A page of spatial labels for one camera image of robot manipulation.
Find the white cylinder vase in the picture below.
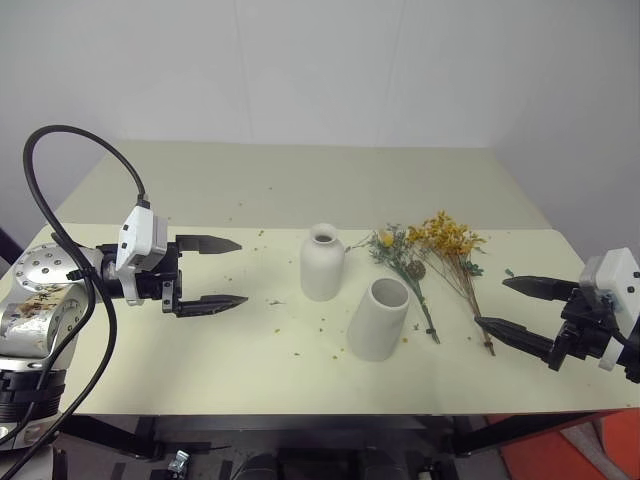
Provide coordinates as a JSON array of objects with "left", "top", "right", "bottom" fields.
[{"left": 345, "top": 277, "right": 412, "bottom": 363}]

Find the black table frame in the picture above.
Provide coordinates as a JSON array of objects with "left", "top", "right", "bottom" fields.
[{"left": 49, "top": 410, "right": 621, "bottom": 480}]

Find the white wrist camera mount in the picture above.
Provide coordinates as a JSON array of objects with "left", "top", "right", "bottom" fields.
[
  {"left": 115, "top": 201, "right": 172, "bottom": 307},
  {"left": 579, "top": 247, "right": 640, "bottom": 372}
]

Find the dark rounded shape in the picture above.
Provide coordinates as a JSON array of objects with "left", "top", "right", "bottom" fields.
[{"left": 233, "top": 451, "right": 282, "bottom": 480}]

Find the orange object under table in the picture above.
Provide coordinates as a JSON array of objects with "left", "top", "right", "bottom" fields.
[{"left": 499, "top": 408, "right": 640, "bottom": 480}]

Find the green-stemmed dried flower bunch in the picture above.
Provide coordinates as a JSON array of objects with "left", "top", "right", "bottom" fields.
[{"left": 345, "top": 224, "right": 442, "bottom": 345}]

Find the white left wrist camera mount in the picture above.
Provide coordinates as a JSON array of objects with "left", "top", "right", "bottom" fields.
[{"left": 115, "top": 201, "right": 172, "bottom": 307}]

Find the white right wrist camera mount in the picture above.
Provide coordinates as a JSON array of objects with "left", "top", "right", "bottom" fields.
[{"left": 579, "top": 247, "right": 640, "bottom": 372}]

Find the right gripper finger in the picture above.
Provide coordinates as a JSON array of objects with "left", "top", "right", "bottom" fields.
[
  {"left": 474, "top": 315, "right": 560, "bottom": 362},
  {"left": 501, "top": 275, "right": 582, "bottom": 304}
]

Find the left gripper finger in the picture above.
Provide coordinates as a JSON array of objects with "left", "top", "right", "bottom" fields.
[
  {"left": 175, "top": 233, "right": 244, "bottom": 257},
  {"left": 174, "top": 294, "right": 250, "bottom": 319}
]

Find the yellow dried flower bunch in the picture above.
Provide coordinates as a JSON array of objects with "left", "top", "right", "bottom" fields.
[{"left": 406, "top": 210, "right": 498, "bottom": 358}]

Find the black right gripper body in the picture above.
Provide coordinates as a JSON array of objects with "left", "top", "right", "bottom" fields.
[{"left": 546, "top": 286, "right": 627, "bottom": 372}]

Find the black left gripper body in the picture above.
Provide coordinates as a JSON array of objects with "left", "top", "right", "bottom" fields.
[{"left": 130, "top": 241, "right": 185, "bottom": 317}]

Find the small metal clamp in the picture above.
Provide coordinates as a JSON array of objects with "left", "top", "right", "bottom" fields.
[{"left": 168, "top": 448, "right": 192, "bottom": 474}]

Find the white bottle-shaped vase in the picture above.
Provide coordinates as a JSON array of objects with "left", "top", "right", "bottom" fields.
[{"left": 299, "top": 222, "right": 348, "bottom": 303}]

